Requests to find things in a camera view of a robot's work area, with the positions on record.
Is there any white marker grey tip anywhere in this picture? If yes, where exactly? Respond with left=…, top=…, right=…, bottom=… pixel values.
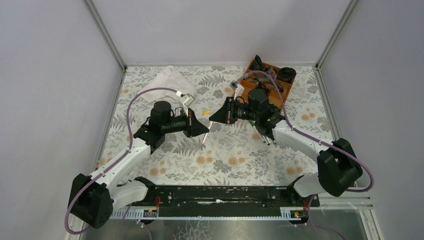
left=201, top=121, right=213, bottom=145

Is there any white marker green end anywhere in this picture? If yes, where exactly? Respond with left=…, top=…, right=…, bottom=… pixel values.
left=248, top=120, right=267, bottom=144

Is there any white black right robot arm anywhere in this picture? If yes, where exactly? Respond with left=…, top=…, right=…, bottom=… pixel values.
left=209, top=89, right=363, bottom=197

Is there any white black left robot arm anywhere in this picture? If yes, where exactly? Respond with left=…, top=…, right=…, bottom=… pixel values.
left=65, top=101, right=210, bottom=234

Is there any wooden compartment tray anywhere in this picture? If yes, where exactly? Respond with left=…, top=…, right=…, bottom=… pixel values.
left=234, top=55, right=297, bottom=112

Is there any patterned fabric strip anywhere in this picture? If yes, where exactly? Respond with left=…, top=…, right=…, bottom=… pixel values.
left=246, top=66, right=284, bottom=93

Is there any white crumpled cloth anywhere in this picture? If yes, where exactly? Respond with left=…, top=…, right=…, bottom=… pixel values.
left=141, top=65, right=196, bottom=103

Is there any dark folded fabric back left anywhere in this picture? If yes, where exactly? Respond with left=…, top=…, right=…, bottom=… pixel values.
left=251, top=55, right=264, bottom=71

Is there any dark rolled fabric back right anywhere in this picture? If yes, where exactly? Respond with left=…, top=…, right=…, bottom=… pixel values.
left=277, top=67, right=297, bottom=84

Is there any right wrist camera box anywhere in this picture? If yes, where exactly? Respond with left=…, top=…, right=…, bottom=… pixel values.
left=230, top=81, right=245, bottom=99

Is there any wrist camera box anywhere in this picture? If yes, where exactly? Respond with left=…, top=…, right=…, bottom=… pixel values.
left=178, top=93, right=195, bottom=116
left=230, top=81, right=245, bottom=99

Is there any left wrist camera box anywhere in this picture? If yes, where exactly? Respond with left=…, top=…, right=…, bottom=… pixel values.
left=178, top=93, right=195, bottom=116

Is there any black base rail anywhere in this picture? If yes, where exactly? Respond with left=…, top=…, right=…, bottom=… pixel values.
left=133, top=185, right=320, bottom=219

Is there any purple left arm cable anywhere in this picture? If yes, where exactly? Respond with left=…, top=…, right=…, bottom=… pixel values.
left=64, top=87, right=183, bottom=236

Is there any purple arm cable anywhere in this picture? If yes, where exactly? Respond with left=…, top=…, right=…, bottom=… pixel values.
left=64, top=87, right=183, bottom=236
left=231, top=70, right=375, bottom=240

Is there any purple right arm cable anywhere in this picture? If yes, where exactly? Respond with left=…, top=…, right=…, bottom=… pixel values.
left=231, top=70, right=375, bottom=240

